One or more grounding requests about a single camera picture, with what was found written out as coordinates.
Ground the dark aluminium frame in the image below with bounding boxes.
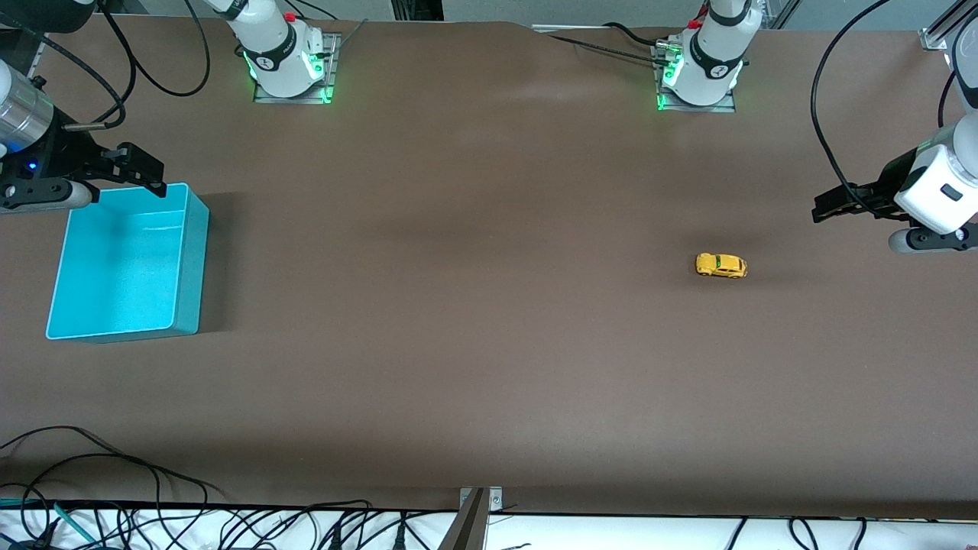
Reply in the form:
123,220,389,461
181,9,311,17
0,29,48,79

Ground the black looped cable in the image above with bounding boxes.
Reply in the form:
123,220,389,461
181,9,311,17
0,454,211,550
0,425,230,505

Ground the silver edge strip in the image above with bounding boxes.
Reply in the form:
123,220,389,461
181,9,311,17
530,24,667,34

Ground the teal cable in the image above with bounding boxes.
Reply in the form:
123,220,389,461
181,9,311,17
0,497,99,545

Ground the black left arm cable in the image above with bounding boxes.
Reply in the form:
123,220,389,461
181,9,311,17
810,0,960,222

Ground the silver metal bracket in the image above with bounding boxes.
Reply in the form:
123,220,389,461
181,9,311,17
458,486,504,513

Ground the yellow beetle toy car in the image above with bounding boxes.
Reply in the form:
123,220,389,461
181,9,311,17
695,253,749,280

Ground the grey metal post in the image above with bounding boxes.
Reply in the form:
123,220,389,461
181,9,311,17
437,489,488,550

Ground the aluminium frame rail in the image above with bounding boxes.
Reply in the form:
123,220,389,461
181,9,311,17
760,0,800,30
919,0,978,53

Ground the thin grey wire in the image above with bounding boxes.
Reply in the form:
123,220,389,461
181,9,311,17
325,18,370,56

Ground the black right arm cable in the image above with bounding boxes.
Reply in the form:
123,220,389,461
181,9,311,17
0,0,212,132

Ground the black tangled cable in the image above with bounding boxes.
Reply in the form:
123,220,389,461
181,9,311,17
206,500,413,550

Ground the thick black base cable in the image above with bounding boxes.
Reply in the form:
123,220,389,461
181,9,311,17
602,21,667,47

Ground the turquoise plastic bin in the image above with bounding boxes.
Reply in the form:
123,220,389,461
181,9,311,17
46,182,210,341

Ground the black box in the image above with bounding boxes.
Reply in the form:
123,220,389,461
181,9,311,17
390,0,445,22

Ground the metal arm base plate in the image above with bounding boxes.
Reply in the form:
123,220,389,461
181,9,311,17
651,42,737,115
252,32,341,105

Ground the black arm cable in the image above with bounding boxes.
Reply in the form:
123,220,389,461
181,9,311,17
0,0,212,132
810,0,960,222

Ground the thin black base cable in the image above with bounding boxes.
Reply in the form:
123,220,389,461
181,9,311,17
546,34,667,65

